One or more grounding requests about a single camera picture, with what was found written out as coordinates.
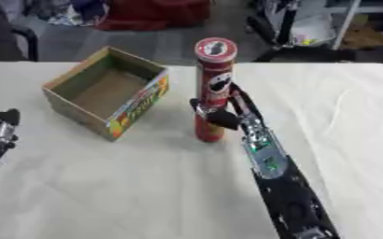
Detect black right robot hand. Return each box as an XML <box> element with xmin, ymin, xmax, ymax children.
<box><xmin>188</xmin><ymin>81</ymin><xmax>267</xmax><ymax>132</ymax></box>

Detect red cylindrical snack can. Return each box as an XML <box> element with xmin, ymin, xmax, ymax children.
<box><xmin>192</xmin><ymin>36</ymin><xmax>239</xmax><ymax>144</ymax></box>

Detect open cardboard box printed side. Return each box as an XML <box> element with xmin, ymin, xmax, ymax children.
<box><xmin>41</xmin><ymin>46</ymin><xmax>172</xmax><ymax>143</ymax></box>

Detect black chair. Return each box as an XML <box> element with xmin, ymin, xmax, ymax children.
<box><xmin>0</xmin><ymin>0</ymin><xmax>41</xmax><ymax>67</ymax></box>

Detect red bag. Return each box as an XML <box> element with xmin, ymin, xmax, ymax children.
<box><xmin>93</xmin><ymin>0</ymin><xmax>213</xmax><ymax>32</ymax></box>

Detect patterned cloth pile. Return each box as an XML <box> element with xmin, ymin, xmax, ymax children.
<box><xmin>22</xmin><ymin>0</ymin><xmax>110</xmax><ymax>27</ymax></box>

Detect white metal shelf frame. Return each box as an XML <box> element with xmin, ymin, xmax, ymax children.
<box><xmin>323</xmin><ymin>0</ymin><xmax>383</xmax><ymax>50</ymax></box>

